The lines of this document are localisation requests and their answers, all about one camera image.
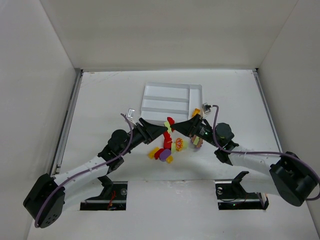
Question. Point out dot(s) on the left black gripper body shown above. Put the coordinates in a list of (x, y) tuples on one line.
[(144, 130)]

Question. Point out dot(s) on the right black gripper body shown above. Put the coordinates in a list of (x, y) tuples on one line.
[(195, 124)]

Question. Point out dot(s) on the yellow striped lego brick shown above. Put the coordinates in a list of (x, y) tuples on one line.
[(196, 112)]

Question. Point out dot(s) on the light green lego piece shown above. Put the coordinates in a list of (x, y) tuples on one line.
[(168, 126)]

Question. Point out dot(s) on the small red lego brick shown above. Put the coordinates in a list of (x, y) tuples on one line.
[(170, 120)]

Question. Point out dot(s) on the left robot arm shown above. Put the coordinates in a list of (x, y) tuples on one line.
[(47, 198)]

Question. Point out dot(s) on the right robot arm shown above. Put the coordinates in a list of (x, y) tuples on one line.
[(280, 174)]

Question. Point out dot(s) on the purple tan lego piece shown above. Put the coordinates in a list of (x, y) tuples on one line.
[(197, 142)]

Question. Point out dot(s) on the red rounded lego brick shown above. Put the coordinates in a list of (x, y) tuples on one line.
[(167, 144)]

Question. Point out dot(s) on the orange patterned lego piece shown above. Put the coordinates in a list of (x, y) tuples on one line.
[(180, 144)]

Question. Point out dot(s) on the dark red lego brick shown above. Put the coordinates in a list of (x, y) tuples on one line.
[(157, 153)]

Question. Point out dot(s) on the white divided tray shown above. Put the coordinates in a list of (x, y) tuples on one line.
[(175, 100)]

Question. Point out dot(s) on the small orange lego piece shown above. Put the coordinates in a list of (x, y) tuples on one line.
[(169, 159)]

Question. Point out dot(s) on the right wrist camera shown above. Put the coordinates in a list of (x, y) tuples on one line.
[(206, 109)]

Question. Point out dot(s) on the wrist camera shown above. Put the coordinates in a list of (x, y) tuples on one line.
[(130, 113), (206, 109)]

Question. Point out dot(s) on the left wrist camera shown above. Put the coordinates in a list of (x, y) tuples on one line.
[(130, 113)]

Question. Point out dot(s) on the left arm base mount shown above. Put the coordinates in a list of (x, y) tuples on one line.
[(113, 196)]

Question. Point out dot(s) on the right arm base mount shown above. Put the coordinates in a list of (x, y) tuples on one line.
[(232, 196)]

